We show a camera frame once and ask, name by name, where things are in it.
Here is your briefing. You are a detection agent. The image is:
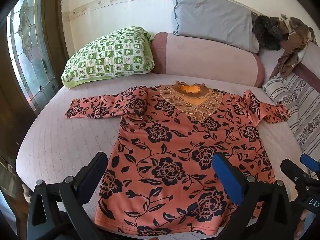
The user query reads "pink quilted bed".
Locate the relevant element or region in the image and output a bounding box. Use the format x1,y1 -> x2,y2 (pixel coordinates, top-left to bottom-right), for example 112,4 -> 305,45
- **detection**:
15,74 -> 310,240

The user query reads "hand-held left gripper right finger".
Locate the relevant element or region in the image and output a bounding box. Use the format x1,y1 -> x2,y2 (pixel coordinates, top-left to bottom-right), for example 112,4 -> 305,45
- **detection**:
211,152 -> 304,240

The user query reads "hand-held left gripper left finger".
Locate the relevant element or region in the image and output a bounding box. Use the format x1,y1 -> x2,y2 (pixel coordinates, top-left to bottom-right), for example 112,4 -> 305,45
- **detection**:
26,151 -> 108,240

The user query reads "orange black floral shirt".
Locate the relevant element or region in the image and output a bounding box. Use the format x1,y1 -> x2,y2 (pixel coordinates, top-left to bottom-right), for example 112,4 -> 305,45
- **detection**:
64,80 -> 292,236

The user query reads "wooden window frame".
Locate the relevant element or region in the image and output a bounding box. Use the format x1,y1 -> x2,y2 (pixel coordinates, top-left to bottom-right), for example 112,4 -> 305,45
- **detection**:
41,0 -> 74,64

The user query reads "brown patterned cloth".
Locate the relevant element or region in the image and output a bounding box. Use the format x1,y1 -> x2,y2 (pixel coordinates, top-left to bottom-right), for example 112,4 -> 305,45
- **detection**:
270,14 -> 318,78

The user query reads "pink bolster pillow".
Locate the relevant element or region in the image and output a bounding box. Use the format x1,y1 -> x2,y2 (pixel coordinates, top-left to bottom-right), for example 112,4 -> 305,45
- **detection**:
150,32 -> 265,88

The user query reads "dark furry cloth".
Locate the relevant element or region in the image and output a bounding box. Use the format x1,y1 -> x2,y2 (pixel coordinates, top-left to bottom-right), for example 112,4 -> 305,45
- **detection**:
252,15 -> 290,51

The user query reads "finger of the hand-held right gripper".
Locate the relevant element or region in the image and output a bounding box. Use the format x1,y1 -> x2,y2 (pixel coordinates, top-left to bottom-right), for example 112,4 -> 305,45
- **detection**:
300,154 -> 320,173
280,158 -> 311,183

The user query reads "stained glass window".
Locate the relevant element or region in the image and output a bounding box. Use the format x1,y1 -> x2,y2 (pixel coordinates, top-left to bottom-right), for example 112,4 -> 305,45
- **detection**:
6,0 -> 54,112

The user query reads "grey blue pillow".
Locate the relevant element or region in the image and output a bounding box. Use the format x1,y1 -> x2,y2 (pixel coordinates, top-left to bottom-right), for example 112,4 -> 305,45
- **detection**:
172,0 -> 260,54

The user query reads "green white checkered pillow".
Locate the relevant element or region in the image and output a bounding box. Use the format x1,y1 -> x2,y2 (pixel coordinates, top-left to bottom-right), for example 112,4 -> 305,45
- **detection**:
61,26 -> 155,89

